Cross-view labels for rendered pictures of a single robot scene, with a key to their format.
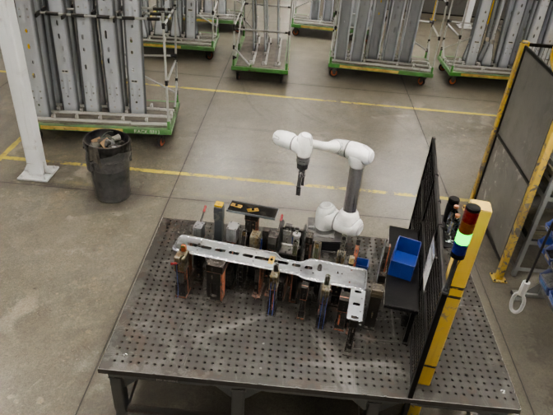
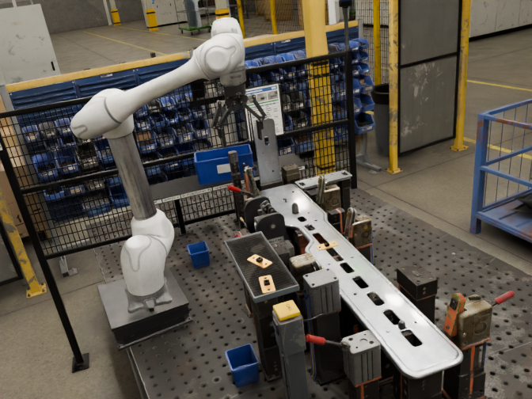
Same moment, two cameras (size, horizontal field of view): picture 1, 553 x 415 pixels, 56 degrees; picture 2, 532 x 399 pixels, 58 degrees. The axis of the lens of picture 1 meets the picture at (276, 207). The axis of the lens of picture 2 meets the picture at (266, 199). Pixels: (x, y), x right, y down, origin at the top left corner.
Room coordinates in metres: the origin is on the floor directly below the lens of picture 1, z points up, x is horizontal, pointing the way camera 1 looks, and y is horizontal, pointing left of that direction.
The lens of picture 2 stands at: (3.71, 1.39, 1.99)
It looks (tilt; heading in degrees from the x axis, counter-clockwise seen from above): 25 degrees down; 245
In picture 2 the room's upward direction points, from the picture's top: 8 degrees counter-clockwise
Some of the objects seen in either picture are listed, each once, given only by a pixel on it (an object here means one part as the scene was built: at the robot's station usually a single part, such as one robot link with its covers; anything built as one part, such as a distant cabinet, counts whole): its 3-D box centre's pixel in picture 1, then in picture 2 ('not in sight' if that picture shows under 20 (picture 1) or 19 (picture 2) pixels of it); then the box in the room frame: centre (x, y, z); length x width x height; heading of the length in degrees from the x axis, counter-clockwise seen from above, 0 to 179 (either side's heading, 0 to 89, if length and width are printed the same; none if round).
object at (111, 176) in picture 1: (109, 167); not in sight; (4.97, 1.87, 0.36); 0.54 x 0.50 x 0.73; 179
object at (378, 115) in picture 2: not in sight; (394, 119); (0.15, -2.65, 0.36); 0.50 x 0.50 x 0.73
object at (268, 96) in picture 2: (429, 263); (263, 112); (2.56, -0.98, 1.30); 0.23 x 0.02 x 0.31; 170
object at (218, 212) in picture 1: (219, 229); (294, 374); (3.25, 0.43, 0.92); 0.08 x 0.08 x 0.44; 80
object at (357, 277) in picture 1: (268, 260); (331, 248); (2.83, 0.02, 1.00); 1.38 x 0.22 x 0.02; 80
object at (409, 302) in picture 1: (401, 265); (224, 178); (2.88, -0.92, 1.01); 0.90 x 0.22 x 0.03; 170
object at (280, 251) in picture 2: (264, 250); (286, 294); (3.06, 0.06, 0.90); 0.05 x 0.05 x 0.40; 80
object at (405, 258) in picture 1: (404, 258); (224, 164); (2.86, -0.91, 1.09); 0.30 x 0.17 x 0.13; 161
